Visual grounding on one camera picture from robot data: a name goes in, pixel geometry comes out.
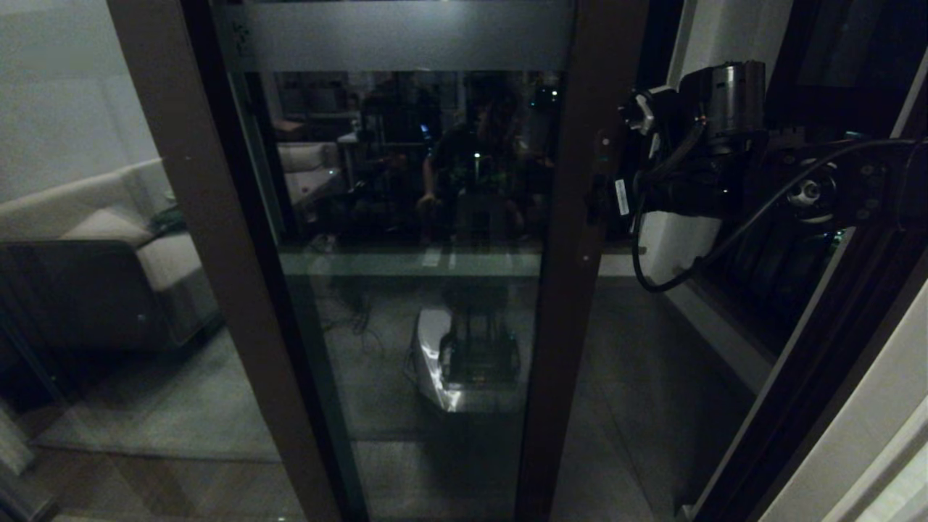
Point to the dark green cloth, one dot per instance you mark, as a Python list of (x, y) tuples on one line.
[(168, 219)]

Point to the grey floor rug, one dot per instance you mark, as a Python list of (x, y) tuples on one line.
[(174, 406)]

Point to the sliding glass door brown frame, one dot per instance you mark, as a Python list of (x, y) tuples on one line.
[(573, 326)]

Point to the light grey sofa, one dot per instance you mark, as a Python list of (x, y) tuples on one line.
[(87, 297)]

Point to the fixed glass door panel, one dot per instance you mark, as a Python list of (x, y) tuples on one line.
[(217, 275)]

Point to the light grey sofa cushion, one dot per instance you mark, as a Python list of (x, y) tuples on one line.
[(109, 226)]

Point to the dark brown door jamb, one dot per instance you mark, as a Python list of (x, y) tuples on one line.
[(797, 435)]

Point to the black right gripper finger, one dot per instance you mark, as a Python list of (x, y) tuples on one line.
[(600, 197)]

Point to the long grey stone sill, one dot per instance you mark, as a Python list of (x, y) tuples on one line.
[(623, 249)]

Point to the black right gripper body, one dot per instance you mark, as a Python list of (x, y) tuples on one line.
[(681, 194)]

